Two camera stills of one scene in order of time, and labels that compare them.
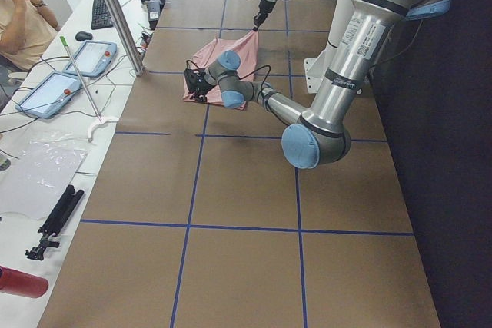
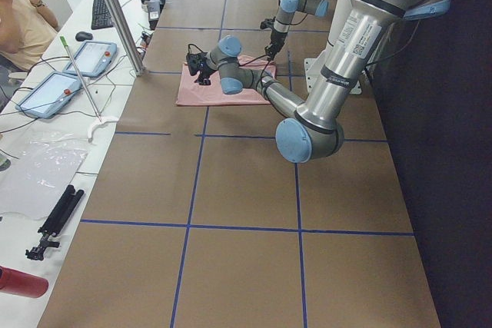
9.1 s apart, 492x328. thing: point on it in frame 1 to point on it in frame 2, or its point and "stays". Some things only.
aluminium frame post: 121,17 stays
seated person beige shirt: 28,26 stays
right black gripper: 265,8 to 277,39
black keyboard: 101,16 stays
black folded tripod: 56,220 stays
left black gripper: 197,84 to 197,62
